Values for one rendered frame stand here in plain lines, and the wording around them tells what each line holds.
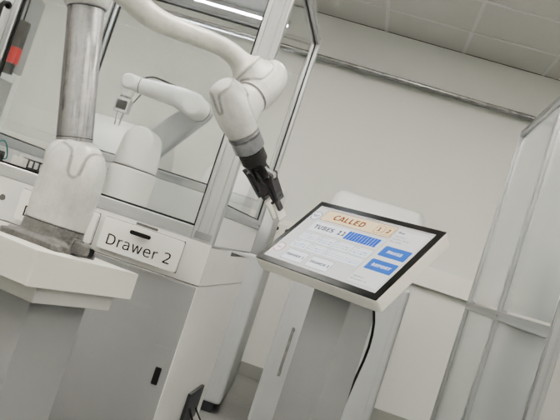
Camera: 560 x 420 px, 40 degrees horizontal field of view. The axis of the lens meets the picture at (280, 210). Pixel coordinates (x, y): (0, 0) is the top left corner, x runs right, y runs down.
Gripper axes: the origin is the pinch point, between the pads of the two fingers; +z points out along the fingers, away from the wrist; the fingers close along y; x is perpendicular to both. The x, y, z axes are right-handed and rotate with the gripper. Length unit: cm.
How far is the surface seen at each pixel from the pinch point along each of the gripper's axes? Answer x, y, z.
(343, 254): -5.0, -15.9, 16.9
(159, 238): 14, 52, 12
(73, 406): 66, 63, 48
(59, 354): 72, 8, -4
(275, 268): 5.9, 4.4, 19.2
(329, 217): -19.0, 2.6, 17.2
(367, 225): -19.0, -13.7, 17.1
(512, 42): -312, 130, 107
